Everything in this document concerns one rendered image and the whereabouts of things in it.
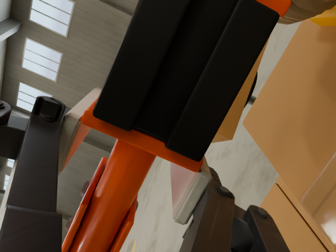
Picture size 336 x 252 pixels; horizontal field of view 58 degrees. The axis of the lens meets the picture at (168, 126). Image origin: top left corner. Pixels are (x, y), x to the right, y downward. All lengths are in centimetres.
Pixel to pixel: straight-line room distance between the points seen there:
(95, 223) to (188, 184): 5
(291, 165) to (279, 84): 12
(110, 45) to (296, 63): 908
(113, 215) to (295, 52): 27
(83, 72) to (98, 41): 122
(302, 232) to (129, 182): 84
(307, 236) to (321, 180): 73
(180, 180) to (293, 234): 85
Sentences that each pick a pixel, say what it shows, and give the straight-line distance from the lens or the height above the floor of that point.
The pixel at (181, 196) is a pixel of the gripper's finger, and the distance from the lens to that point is 16.
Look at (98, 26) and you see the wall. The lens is 929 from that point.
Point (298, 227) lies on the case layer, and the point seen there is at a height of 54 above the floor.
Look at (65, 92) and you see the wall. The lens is 1072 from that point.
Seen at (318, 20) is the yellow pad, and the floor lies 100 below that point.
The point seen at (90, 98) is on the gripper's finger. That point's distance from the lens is 17.
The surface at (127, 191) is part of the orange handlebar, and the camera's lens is 16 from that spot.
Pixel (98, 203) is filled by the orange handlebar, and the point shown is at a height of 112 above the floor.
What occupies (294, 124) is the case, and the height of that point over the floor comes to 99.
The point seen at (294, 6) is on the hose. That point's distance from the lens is 21.
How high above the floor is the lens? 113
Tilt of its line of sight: 8 degrees down
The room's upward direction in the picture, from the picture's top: 66 degrees counter-clockwise
